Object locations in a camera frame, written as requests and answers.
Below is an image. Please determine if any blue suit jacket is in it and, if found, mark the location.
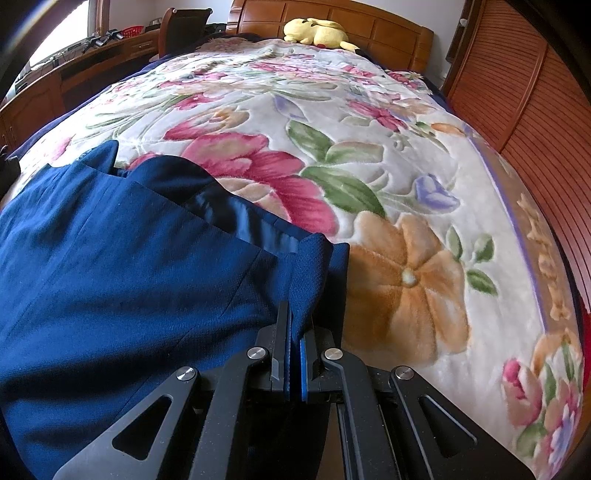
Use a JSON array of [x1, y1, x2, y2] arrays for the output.
[[0, 140, 350, 480]]

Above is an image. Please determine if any wooden bed headboard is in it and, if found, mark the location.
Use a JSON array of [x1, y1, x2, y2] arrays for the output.
[[229, 0, 435, 75]]

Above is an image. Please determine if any dark brown chair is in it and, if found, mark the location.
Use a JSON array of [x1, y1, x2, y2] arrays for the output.
[[159, 7, 214, 58]]

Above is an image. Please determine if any wooden desk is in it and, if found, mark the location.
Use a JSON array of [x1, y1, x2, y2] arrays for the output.
[[0, 31, 162, 148]]

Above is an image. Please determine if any window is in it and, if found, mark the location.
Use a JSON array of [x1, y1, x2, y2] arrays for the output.
[[28, 0, 109, 70]]

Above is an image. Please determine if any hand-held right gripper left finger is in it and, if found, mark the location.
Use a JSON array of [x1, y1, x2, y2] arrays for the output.
[[53, 302, 293, 480]]

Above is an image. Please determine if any yellow plush toy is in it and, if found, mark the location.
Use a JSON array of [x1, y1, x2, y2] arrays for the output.
[[283, 17, 361, 52]]

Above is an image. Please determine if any blue bed sheet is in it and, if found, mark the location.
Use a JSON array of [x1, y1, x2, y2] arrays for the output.
[[14, 55, 162, 153]]

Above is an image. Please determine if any floral plush blanket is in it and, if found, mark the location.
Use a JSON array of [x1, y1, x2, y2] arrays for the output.
[[14, 37, 585, 480]]

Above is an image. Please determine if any wooden slatted wardrobe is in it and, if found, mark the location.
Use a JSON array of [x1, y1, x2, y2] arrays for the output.
[[443, 0, 591, 315]]

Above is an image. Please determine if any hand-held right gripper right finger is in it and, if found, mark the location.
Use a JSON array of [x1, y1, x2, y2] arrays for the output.
[[300, 318, 536, 480]]

